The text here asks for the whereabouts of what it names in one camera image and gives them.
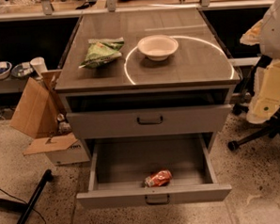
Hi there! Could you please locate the open cardboard box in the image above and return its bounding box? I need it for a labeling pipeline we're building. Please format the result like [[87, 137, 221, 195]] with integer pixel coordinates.
[[9, 70, 90, 166]]

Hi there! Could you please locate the white paper bowl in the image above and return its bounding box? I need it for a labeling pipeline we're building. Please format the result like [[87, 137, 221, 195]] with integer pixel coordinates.
[[137, 35, 179, 61]]

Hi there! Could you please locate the white paper cup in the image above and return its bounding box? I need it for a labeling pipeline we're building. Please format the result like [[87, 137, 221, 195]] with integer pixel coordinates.
[[30, 56, 48, 75]]

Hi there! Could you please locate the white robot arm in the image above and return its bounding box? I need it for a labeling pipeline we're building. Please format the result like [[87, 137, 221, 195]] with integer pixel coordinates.
[[240, 0, 280, 124]]

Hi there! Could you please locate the grey drawer cabinet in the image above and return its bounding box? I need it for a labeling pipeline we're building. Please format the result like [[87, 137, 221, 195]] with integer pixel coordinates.
[[56, 8, 239, 146]]

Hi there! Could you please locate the blue patterned bowl right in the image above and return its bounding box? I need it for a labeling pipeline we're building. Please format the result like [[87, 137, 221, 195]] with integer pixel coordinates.
[[11, 62, 35, 79]]

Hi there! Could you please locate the black floor cable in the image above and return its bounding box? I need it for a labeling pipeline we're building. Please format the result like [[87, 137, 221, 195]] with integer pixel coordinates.
[[0, 181, 54, 224]]

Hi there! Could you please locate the open lower drawer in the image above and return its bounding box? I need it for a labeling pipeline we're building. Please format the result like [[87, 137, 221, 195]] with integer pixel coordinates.
[[78, 134, 231, 209]]

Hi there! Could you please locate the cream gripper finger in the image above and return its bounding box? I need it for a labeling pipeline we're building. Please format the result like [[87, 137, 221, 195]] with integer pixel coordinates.
[[246, 59, 280, 124], [240, 20, 263, 46]]

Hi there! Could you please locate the black stand leg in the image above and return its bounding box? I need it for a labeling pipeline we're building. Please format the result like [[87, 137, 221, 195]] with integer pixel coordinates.
[[0, 169, 54, 224]]

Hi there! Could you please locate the closed upper drawer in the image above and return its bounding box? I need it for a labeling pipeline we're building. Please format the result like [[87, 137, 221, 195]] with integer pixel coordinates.
[[67, 104, 231, 138]]

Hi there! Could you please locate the black office chair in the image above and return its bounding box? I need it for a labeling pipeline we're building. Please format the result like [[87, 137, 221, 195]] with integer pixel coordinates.
[[227, 56, 280, 151]]

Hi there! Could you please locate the green chip bag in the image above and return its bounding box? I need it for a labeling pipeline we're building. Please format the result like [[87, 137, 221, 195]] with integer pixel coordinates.
[[79, 38, 124, 69]]

